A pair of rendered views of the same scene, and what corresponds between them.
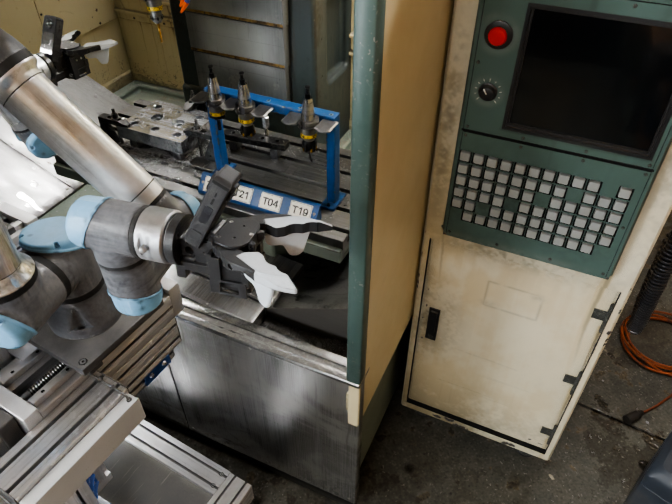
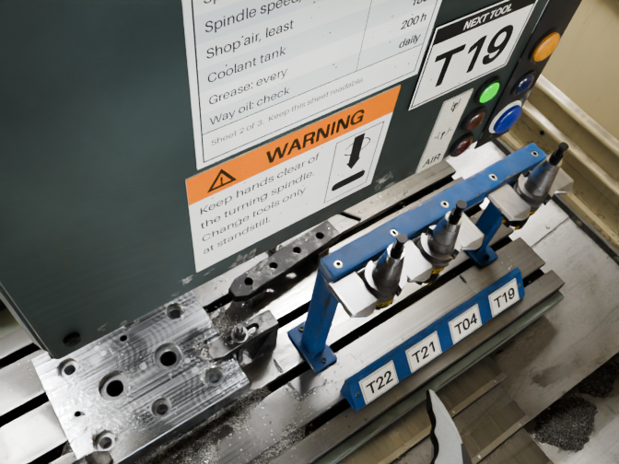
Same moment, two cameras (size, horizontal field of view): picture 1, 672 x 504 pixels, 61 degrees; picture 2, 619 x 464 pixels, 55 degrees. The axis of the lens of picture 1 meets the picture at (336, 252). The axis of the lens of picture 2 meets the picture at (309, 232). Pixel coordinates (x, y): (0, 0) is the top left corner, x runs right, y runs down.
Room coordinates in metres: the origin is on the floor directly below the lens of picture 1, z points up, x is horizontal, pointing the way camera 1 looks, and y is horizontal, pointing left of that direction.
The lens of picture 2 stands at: (1.62, 0.85, 1.99)
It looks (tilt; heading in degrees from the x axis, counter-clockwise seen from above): 57 degrees down; 292
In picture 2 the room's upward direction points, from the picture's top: 11 degrees clockwise
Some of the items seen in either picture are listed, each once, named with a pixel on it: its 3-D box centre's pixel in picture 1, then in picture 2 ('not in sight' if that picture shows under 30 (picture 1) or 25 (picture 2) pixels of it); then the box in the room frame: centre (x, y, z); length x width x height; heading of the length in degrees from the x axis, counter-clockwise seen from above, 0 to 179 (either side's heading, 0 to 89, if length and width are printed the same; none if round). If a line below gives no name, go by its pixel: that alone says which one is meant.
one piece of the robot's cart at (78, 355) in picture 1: (84, 326); not in sight; (0.81, 0.54, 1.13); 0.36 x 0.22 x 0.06; 150
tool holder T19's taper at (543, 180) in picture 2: (307, 108); (544, 173); (1.54, 0.08, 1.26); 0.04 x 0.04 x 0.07
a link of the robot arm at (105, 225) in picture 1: (113, 227); not in sight; (0.62, 0.31, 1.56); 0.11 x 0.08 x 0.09; 74
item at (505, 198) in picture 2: (292, 119); (510, 203); (1.56, 0.13, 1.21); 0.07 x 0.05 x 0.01; 155
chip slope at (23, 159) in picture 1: (64, 140); not in sight; (2.22, 1.20, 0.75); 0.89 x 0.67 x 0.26; 155
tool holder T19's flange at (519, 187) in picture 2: (308, 122); (533, 190); (1.54, 0.08, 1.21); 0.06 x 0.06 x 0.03
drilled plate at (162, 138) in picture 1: (168, 125); (143, 376); (1.96, 0.64, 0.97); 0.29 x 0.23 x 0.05; 65
